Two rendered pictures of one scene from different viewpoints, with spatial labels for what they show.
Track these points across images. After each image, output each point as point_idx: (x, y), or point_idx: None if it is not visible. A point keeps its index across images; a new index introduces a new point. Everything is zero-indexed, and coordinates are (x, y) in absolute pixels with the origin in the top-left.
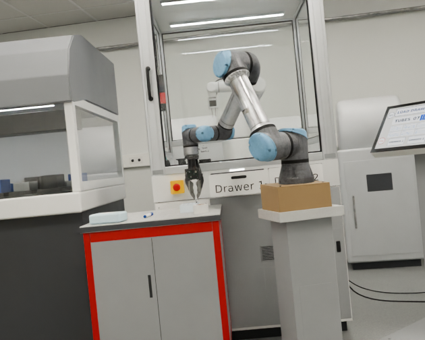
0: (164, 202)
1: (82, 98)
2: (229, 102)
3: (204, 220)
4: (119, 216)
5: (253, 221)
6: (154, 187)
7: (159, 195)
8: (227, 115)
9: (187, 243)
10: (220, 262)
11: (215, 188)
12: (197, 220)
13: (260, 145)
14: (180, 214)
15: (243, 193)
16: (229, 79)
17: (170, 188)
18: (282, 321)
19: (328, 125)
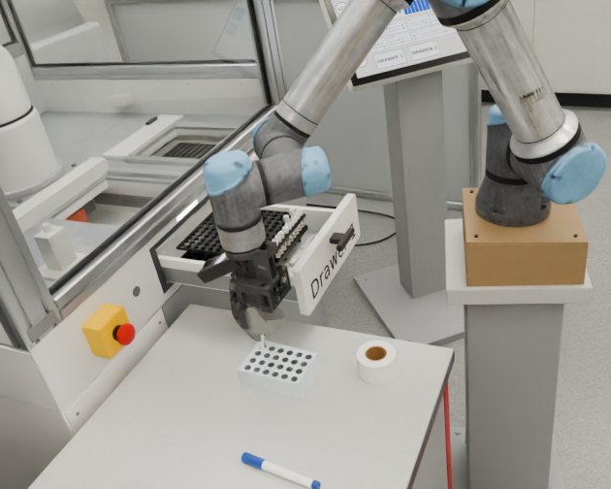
0: (81, 390)
1: None
2: (343, 64)
3: (445, 385)
4: None
5: (229, 297)
6: (48, 372)
7: (68, 383)
8: (329, 100)
9: (429, 455)
10: (449, 435)
11: (311, 290)
12: (440, 397)
13: (589, 172)
14: (329, 404)
15: (339, 266)
16: (495, 12)
17: (84, 345)
18: (482, 436)
19: (275, 48)
